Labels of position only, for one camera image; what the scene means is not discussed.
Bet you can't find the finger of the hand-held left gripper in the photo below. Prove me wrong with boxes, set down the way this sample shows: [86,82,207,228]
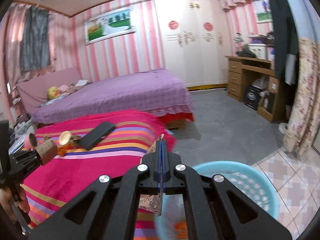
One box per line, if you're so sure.
[9,150,42,167]

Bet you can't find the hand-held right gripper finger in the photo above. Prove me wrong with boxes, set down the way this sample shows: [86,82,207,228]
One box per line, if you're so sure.
[28,140,162,240]
[162,140,293,240]

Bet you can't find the large cardboard tube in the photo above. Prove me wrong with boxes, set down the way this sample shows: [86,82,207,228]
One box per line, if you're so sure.
[36,140,58,166]

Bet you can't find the silver printed wrapper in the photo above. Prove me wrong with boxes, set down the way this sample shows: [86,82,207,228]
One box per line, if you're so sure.
[139,134,167,217]

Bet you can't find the cream plastic bowl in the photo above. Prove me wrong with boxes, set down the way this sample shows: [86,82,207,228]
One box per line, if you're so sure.
[59,131,72,146]

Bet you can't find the light blue plastic basket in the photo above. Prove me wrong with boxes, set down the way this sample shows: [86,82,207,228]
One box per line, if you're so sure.
[154,160,279,240]

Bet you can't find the person's left hand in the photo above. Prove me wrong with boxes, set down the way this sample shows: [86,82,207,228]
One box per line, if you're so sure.
[18,188,31,213]

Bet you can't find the pink cup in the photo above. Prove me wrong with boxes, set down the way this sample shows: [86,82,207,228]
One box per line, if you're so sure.
[24,133,38,152]

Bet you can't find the striped red blanket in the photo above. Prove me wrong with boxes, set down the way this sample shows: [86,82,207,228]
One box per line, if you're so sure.
[20,110,190,240]

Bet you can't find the black power bank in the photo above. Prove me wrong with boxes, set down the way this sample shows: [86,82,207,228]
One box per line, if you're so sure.
[78,122,116,151]

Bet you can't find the yellow duck plush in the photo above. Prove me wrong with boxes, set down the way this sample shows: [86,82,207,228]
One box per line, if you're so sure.
[48,86,60,100]

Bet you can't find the pink headboard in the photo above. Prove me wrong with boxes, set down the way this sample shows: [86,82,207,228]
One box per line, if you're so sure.
[16,67,83,115]

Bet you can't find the purple dotted bed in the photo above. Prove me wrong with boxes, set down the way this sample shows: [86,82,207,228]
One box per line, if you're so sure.
[31,68,195,130]

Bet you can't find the black paper bag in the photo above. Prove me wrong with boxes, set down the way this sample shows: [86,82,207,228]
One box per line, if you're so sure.
[243,86,262,110]

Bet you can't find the grey hanging cloth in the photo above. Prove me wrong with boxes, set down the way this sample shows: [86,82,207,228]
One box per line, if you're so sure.
[20,6,50,72]

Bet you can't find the pink satin curtain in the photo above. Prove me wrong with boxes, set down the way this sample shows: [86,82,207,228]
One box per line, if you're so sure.
[4,4,75,80]

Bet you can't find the wooden desk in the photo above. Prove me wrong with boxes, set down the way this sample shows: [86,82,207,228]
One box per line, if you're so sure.
[224,55,287,123]

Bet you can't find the white wardrobe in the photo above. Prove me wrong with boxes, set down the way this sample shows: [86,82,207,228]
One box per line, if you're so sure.
[154,0,232,85]

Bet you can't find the dark bag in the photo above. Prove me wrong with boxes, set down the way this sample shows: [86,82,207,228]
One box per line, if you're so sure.
[236,49,257,58]

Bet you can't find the desk lamp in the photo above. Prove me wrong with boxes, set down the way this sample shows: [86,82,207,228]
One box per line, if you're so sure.
[234,33,244,55]

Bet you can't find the white storage box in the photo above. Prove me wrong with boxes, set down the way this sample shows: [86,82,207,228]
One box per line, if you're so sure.
[249,44,267,60]

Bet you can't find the framed wedding picture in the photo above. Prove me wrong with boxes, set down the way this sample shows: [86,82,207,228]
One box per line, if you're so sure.
[84,6,137,46]

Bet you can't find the floral curtain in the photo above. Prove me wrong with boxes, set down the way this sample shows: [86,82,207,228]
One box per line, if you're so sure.
[282,0,320,155]

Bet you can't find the dark hanging clothes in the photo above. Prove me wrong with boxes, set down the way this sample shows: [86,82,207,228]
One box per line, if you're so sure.
[269,0,299,85]

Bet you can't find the small framed photo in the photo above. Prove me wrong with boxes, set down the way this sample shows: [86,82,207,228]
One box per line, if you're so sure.
[255,0,273,24]

